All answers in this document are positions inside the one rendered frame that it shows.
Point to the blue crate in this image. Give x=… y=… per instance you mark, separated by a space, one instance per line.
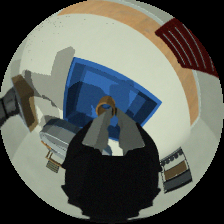
x=86 y=84

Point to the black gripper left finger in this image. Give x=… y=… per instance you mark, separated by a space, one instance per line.
x=93 y=135

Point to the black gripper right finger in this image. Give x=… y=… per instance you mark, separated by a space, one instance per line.
x=133 y=137

